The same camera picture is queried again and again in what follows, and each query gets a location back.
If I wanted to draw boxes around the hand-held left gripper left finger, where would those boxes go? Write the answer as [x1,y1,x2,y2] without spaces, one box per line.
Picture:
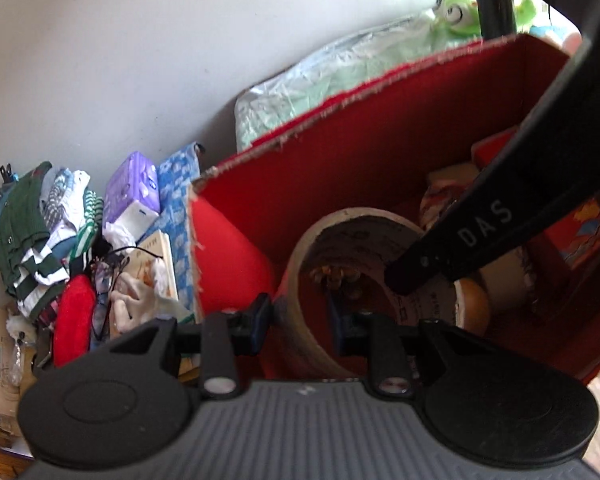
[107,292,273,401]

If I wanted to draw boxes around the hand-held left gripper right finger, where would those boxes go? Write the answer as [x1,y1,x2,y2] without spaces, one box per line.
[327,292,448,398]

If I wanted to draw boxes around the large beige tape roll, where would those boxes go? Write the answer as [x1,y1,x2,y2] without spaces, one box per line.
[280,206,461,381]

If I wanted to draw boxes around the red cardboard box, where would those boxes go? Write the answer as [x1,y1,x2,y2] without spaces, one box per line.
[187,34,600,386]

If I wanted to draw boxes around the small red box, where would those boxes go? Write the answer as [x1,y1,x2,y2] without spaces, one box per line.
[470,127,521,171]

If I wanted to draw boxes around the tan round object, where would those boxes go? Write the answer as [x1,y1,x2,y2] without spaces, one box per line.
[452,250,531,336]

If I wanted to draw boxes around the red printed packet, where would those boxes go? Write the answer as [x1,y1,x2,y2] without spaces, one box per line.
[542,197,600,271]

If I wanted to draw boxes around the cream crumpled cloth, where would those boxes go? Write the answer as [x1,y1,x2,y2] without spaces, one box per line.
[110,272,181,333]

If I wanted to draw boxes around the cream paperback book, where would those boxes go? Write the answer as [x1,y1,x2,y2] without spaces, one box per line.
[125,230,181,306]

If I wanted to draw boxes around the blue patterned cloth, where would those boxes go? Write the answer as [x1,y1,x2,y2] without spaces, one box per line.
[157,142,203,311]

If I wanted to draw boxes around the dark framed eyeglasses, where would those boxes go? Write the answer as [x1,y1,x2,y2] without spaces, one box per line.
[87,255,131,341]

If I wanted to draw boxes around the red cloth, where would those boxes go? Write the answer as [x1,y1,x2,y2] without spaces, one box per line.
[52,275,97,366]

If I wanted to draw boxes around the purple tissue pack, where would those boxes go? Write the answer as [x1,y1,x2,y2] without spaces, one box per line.
[102,151,161,226]

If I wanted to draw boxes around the light green plastic package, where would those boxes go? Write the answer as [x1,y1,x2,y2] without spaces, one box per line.
[234,15,483,153]

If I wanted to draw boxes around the pale green frog plush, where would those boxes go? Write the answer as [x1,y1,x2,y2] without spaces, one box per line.
[427,0,536,38]

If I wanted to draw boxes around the green white striped garment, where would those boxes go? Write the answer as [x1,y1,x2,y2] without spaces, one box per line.
[10,195,106,311]

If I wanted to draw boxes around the grey white striped cloth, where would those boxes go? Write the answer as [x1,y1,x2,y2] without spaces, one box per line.
[40,167,91,231]

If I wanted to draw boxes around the dark green garment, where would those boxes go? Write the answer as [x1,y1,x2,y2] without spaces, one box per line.
[0,161,56,291]

